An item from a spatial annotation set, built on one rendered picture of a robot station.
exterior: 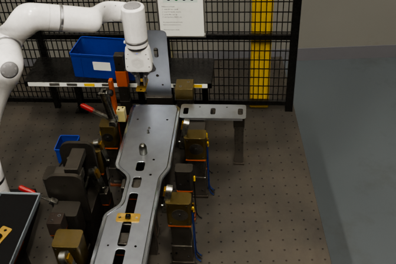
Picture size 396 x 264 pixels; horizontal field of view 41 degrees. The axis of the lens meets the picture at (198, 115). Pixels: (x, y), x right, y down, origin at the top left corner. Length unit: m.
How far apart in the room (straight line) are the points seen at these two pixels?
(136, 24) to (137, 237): 0.74
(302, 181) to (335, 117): 1.57
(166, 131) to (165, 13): 0.60
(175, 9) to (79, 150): 0.91
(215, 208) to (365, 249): 1.12
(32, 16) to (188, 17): 0.92
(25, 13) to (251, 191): 1.22
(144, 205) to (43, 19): 0.74
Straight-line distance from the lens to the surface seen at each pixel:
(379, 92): 4.28
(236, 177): 2.45
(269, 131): 2.69
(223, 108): 2.34
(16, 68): 1.84
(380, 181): 3.54
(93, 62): 2.52
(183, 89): 2.37
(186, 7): 2.51
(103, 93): 2.13
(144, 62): 1.99
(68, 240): 1.79
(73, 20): 1.85
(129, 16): 1.89
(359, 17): 4.47
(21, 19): 1.84
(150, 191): 1.99
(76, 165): 1.87
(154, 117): 2.32
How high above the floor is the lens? 2.43
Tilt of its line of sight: 38 degrees down
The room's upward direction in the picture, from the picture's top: 3 degrees counter-clockwise
